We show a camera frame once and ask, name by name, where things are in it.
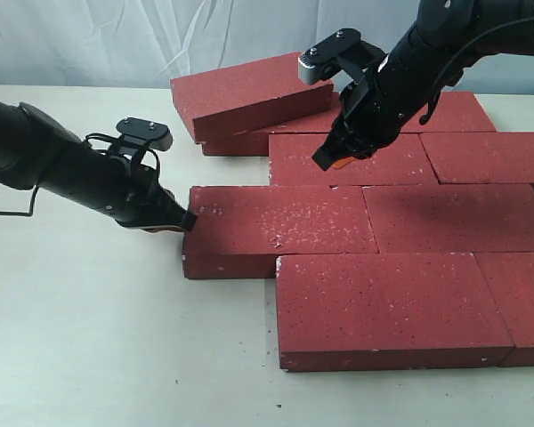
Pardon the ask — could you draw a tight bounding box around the red brick with white chips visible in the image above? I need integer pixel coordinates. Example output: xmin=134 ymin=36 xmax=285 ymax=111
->
xmin=182 ymin=186 xmax=378 ymax=279

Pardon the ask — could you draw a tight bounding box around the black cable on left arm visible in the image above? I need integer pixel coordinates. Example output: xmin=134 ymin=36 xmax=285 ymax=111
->
xmin=0 ymin=181 xmax=41 ymax=219

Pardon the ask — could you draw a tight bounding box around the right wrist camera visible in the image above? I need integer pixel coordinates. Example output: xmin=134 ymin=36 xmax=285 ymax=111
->
xmin=298 ymin=28 xmax=362 ymax=85

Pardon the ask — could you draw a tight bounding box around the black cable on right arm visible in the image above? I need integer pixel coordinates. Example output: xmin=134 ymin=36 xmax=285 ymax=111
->
xmin=417 ymin=12 xmax=534 ymax=126

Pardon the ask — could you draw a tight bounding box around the red brick centre right row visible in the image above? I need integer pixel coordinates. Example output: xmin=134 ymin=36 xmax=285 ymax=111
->
xmin=363 ymin=184 xmax=534 ymax=253

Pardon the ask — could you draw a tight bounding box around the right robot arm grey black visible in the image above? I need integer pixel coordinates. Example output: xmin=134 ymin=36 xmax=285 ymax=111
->
xmin=298 ymin=1 xmax=534 ymax=170

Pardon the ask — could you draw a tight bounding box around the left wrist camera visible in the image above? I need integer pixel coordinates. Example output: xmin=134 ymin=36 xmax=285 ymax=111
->
xmin=116 ymin=117 xmax=173 ymax=151

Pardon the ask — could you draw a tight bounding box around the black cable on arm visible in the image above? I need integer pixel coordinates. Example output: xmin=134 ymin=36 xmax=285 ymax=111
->
xmin=417 ymin=12 xmax=534 ymax=126
xmin=0 ymin=181 xmax=41 ymax=219

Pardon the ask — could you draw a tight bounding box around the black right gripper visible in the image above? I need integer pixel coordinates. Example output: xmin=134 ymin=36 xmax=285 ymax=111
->
xmin=311 ymin=53 xmax=441 ymax=170

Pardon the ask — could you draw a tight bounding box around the red brick right middle row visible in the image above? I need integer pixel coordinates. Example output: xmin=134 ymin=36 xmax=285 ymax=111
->
xmin=420 ymin=132 xmax=534 ymax=184

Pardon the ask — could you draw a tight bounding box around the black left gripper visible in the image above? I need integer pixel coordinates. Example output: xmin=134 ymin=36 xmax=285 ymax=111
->
xmin=75 ymin=148 xmax=198 ymax=233

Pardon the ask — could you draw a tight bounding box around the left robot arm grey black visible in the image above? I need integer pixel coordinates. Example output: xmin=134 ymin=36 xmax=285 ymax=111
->
xmin=0 ymin=102 xmax=197 ymax=232

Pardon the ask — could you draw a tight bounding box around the red brick moved into row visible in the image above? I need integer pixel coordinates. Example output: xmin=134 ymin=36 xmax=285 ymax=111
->
xmin=269 ymin=134 xmax=438 ymax=186

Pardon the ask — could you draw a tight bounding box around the white backdrop curtain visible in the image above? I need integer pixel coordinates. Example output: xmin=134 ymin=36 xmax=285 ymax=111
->
xmin=0 ymin=1 xmax=418 ymax=88

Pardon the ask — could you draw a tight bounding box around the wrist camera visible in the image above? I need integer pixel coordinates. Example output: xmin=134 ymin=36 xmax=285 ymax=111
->
xmin=116 ymin=117 xmax=173 ymax=151
xmin=298 ymin=28 xmax=362 ymax=85

